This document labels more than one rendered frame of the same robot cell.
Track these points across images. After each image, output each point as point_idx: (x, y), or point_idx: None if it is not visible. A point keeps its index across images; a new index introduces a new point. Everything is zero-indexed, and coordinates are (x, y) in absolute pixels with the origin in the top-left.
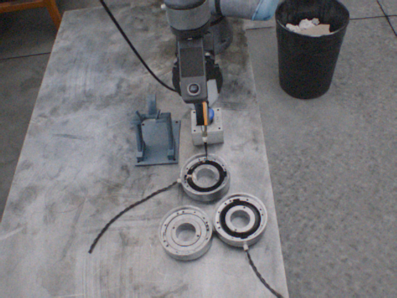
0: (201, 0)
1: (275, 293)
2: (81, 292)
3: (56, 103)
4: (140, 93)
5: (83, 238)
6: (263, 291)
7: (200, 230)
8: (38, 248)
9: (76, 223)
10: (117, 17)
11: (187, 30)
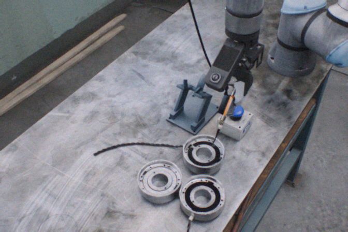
0: (250, 15)
1: None
2: (70, 175)
3: (149, 50)
4: None
5: (97, 144)
6: None
7: (169, 185)
8: (68, 132)
9: (101, 132)
10: None
11: (233, 32)
